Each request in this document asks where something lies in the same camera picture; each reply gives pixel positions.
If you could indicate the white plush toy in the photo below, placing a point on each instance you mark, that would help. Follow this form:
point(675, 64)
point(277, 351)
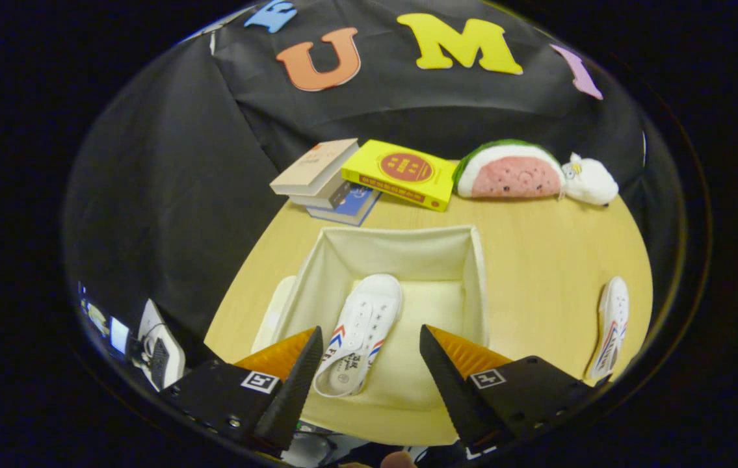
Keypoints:
point(593, 182)

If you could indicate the blue book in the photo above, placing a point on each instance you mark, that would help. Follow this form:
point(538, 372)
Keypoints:
point(355, 205)

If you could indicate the grey book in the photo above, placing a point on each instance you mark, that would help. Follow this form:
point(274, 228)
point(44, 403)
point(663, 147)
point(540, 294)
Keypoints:
point(326, 195)

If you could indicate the computer monitor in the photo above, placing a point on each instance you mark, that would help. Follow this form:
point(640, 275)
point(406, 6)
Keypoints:
point(115, 331)

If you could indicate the watermelon slice plush toy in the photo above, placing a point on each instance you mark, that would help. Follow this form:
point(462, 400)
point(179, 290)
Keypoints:
point(512, 172)

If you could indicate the cream fabric storage box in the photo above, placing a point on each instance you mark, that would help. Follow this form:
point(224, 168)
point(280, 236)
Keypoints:
point(408, 260)

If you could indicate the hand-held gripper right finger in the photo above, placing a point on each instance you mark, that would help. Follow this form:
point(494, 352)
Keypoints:
point(460, 393)

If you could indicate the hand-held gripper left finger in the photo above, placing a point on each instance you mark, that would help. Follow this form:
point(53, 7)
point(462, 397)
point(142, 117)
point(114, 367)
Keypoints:
point(290, 396)

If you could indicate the yellow book with red circle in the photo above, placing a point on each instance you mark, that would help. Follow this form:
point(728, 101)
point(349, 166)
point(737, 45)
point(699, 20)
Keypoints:
point(401, 172)

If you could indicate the white device with black keypad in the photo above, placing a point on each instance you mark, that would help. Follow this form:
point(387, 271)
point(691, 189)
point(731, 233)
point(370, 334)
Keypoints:
point(159, 348)

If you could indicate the beige book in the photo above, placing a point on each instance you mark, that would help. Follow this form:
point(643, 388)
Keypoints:
point(313, 166)

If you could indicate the white shoe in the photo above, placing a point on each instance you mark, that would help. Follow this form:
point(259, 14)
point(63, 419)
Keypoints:
point(362, 325)
point(610, 325)

